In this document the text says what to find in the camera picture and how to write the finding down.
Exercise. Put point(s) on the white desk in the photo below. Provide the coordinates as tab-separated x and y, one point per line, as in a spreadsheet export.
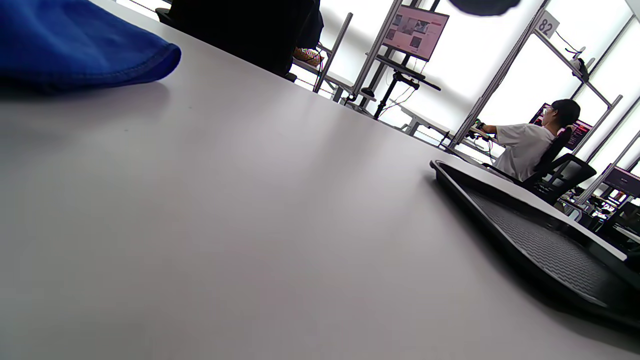
422	124

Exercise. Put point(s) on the black monitor stand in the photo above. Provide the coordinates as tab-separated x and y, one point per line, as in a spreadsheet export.
395	82

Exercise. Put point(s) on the colourful woven item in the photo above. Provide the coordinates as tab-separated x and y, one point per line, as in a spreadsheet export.
307	56

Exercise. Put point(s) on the person's torso in black clothing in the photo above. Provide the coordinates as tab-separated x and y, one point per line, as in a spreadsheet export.
240	30

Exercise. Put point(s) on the monitor with pink screen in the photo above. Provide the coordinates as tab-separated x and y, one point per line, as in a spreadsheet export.
415	32

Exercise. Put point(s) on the black plastic tray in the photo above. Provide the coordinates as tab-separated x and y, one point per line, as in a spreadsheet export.
540	245

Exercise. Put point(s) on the black round object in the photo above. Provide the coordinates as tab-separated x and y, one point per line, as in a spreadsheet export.
484	6

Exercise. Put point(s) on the black office chair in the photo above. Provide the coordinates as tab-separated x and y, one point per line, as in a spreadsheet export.
570	176

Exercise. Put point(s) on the dark monitor with red text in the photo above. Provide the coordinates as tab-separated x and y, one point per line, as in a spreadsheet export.
581	133

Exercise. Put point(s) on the white number sign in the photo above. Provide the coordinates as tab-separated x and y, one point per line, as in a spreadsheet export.
547	25

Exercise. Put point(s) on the blue cloth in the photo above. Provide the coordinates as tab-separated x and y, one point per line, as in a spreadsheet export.
75	45

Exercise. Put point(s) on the small dark monitor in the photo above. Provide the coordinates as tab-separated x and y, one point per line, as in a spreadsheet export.
622	181

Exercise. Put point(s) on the aluminium frame post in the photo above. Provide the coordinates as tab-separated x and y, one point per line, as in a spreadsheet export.
376	47
332	52

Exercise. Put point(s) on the tall aluminium frame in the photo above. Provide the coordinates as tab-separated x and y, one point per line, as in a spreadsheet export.
500	75

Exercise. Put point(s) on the black camera on frame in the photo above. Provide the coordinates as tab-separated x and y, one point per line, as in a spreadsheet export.
580	64

